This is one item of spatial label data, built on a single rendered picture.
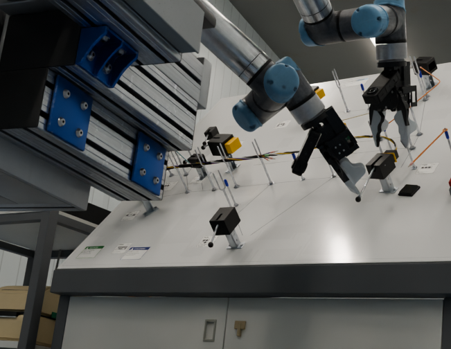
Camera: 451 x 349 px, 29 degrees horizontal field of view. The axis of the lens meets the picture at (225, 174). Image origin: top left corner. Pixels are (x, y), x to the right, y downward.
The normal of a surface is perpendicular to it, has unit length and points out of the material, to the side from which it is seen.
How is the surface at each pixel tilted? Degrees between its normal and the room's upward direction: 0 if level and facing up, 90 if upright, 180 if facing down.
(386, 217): 50
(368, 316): 90
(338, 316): 90
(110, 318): 90
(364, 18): 116
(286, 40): 180
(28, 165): 90
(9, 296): 72
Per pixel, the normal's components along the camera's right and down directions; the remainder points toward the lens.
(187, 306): -0.57, -0.30
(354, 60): -0.11, 0.95
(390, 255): -0.36, -0.84
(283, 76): 0.26, -0.25
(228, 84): 0.90, -0.02
